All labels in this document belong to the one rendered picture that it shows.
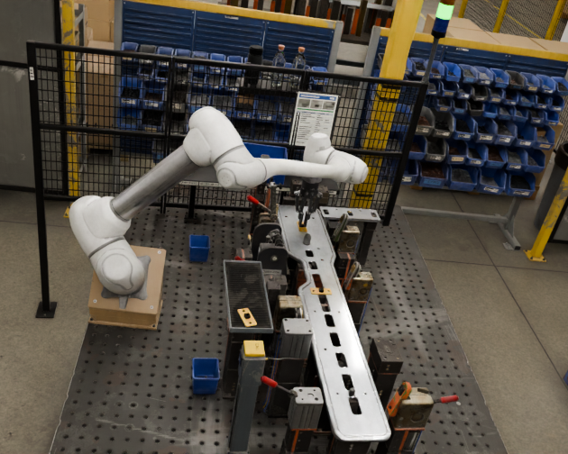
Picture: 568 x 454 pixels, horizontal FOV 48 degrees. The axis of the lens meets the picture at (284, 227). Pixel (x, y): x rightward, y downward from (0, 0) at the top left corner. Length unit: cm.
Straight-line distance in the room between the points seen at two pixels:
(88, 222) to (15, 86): 208
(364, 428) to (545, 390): 219
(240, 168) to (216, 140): 13
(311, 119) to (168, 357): 140
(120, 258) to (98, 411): 54
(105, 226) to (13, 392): 129
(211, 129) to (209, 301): 92
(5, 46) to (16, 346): 182
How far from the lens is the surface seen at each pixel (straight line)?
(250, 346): 197
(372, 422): 207
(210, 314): 277
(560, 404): 405
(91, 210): 246
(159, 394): 244
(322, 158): 263
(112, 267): 238
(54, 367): 354
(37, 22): 423
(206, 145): 221
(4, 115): 451
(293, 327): 214
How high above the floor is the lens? 249
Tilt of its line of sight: 31 degrees down
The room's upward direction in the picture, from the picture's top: 10 degrees clockwise
